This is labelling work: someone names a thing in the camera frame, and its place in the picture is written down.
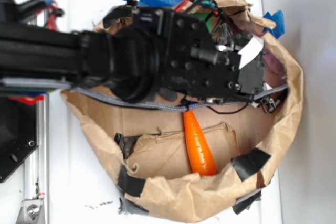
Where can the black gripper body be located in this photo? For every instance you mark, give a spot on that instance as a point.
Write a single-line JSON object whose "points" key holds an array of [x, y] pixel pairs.
{"points": [[182, 56]]}

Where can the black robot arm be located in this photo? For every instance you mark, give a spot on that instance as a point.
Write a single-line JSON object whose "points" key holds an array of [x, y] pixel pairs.
{"points": [[34, 59]]}

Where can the green rectangular block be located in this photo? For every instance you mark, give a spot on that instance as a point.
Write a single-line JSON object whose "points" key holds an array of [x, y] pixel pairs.
{"points": [[205, 18]]}

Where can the white paper label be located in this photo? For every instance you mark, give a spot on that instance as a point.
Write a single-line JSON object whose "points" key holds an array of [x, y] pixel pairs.
{"points": [[250, 51]]}

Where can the black tape top left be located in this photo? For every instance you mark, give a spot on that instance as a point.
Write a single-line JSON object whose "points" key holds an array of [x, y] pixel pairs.
{"points": [[117, 12]]}

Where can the black tape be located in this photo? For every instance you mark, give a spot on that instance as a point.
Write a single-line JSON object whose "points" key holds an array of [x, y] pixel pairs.
{"points": [[117, 12], [128, 184], [248, 164]]}

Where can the blue tape right piece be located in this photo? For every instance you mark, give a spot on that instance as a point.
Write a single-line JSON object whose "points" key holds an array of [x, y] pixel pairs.
{"points": [[278, 18]]}

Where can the brown paper bag bin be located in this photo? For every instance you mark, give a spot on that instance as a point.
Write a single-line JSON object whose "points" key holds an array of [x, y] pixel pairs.
{"points": [[151, 144]]}

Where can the orange plastic carrot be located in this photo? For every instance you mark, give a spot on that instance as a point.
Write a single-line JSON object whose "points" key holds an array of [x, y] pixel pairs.
{"points": [[199, 154]]}

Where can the black tape bottom right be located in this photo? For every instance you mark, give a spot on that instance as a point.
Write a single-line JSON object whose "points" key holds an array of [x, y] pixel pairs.
{"points": [[248, 164]]}

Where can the black tape bottom left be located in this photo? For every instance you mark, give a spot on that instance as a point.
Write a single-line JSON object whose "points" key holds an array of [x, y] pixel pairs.
{"points": [[128, 184]]}

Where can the aluminium extrusion rail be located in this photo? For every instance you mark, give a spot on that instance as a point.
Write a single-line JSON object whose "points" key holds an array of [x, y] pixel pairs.
{"points": [[36, 167]]}

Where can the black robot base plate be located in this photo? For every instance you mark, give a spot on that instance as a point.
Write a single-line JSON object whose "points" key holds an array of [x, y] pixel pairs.
{"points": [[18, 135]]}

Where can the metal corner bracket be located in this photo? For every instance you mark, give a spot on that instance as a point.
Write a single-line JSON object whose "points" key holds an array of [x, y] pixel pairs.
{"points": [[32, 211]]}

